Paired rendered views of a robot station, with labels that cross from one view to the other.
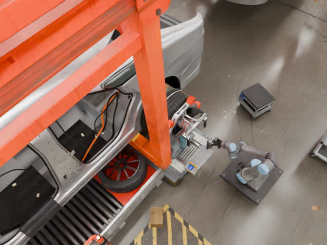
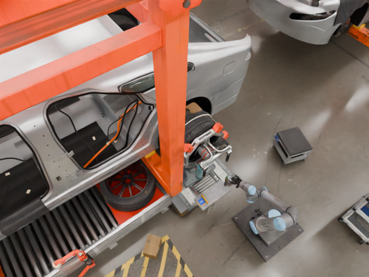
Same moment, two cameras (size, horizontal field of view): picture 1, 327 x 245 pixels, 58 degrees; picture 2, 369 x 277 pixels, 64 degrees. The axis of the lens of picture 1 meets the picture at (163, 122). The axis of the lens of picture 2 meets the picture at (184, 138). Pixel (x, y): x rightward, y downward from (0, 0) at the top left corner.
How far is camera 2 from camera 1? 0.42 m
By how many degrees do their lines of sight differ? 3
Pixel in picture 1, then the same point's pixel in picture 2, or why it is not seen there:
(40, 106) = (14, 84)
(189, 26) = (234, 46)
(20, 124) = not seen: outside the picture
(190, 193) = (195, 230)
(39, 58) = (15, 20)
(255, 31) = (308, 73)
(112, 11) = not seen: outside the picture
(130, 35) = (149, 27)
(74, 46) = (64, 16)
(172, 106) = (196, 129)
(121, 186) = (121, 203)
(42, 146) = (35, 138)
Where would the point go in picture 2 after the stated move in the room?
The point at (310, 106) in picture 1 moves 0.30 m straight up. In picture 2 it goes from (350, 165) to (361, 155)
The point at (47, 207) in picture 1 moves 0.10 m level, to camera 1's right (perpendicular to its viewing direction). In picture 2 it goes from (32, 208) to (42, 209)
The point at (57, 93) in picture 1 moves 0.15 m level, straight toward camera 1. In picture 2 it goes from (39, 73) to (43, 96)
